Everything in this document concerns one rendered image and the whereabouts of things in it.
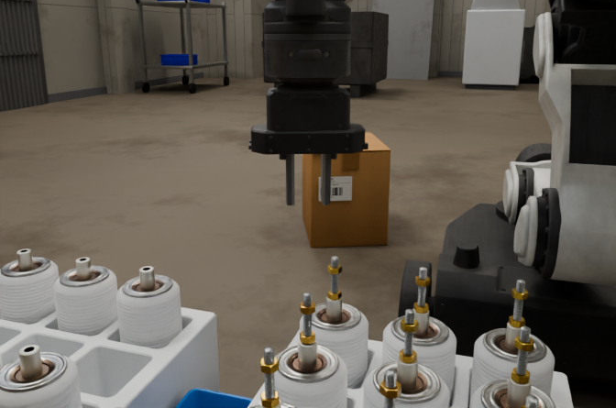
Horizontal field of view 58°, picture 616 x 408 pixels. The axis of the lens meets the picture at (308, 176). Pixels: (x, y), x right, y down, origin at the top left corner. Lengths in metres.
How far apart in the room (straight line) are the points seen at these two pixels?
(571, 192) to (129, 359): 0.70
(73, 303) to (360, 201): 0.97
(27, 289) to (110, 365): 0.20
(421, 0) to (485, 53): 1.84
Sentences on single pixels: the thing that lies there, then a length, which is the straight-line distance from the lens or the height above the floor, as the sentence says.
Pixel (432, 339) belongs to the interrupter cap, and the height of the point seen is 0.25.
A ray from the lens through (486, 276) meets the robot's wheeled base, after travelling 1.06.
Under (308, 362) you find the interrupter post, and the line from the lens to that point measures 0.69.
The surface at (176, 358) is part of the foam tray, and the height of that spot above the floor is 0.17.
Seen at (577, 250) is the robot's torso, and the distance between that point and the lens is 0.89.
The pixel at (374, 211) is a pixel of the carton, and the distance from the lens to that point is 1.69.
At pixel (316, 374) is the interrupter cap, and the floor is 0.25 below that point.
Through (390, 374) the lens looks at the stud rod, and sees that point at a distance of 0.53.
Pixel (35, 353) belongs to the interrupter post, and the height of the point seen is 0.28.
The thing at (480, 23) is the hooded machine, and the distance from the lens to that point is 6.73.
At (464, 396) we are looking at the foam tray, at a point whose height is 0.18.
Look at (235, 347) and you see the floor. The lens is 1.22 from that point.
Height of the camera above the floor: 0.63
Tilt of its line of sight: 15 degrees down
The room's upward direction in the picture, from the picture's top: straight up
